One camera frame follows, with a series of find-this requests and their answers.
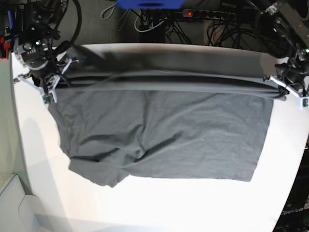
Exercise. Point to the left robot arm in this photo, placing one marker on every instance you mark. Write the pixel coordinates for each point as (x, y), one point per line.
(288, 19)

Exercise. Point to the black power strip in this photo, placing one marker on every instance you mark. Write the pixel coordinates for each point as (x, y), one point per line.
(203, 14)

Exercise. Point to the blue box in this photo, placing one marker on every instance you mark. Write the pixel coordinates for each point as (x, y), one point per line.
(150, 4)

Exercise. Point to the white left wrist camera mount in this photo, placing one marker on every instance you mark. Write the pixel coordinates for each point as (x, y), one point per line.
(302, 102)

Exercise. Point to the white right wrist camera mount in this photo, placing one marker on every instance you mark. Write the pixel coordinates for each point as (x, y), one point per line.
(22, 76)

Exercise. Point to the grey chair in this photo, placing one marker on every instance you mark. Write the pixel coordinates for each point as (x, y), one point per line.
(19, 212)

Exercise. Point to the dark grey t-shirt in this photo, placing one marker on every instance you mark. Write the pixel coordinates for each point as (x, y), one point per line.
(164, 114)

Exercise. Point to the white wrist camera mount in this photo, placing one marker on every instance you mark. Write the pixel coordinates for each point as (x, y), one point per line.
(302, 102)
(22, 76)

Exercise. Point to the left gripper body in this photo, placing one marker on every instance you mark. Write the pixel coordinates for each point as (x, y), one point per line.
(296, 81)

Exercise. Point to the red clamp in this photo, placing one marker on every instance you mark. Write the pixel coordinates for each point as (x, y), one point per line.
(4, 48)

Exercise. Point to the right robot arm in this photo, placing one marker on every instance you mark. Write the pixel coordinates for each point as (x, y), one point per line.
(37, 29)

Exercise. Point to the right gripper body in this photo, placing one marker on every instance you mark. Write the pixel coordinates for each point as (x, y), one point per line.
(46, 80)

